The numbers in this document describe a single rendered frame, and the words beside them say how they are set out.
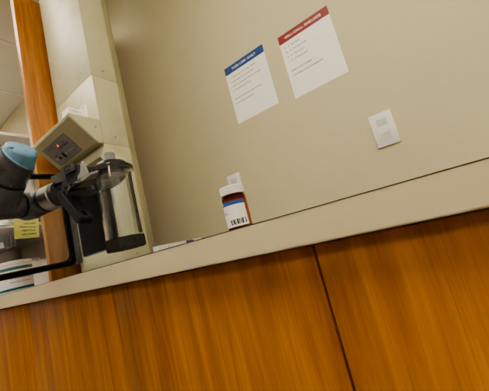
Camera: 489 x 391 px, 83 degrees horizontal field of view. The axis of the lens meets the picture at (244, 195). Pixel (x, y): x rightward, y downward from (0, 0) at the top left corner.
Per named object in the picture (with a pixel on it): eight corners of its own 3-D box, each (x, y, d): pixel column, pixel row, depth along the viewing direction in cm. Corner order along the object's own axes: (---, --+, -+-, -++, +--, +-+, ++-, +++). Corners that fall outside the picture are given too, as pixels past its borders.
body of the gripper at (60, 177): (73, 160, 76) (43, 176, 79) (79, 190, 75) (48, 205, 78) (96, 165, 83) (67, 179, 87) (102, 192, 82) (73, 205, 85)
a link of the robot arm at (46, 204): (37, 210, 79) (64, 210, 87) (49, 205, 78) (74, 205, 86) (33, 185, 80) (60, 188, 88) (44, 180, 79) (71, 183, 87)
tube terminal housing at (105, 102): (133, 263, 138) (107, 121, 149) (178, 251, 121) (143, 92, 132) (81, 275, 117) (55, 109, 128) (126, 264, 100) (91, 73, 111)
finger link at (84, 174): (81, 153, 70) (71, 167, 76) (86, 175, 69) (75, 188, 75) (95, 154, 72) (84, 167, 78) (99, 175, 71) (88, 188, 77)
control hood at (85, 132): (65, 171, 124) (61, 150, 125) (104, 143, 107) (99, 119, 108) (35, 169, 114) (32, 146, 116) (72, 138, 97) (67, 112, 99)
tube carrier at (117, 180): (155, 237, 77) (140, 165, 80) (127, 241, 66) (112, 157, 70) (124, 247, 80) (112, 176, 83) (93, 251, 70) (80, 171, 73)
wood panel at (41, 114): (149, 259, 154) (106, 39, 175) (152, 258, 153) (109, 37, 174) (50, 284, 113) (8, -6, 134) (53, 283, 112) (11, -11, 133)
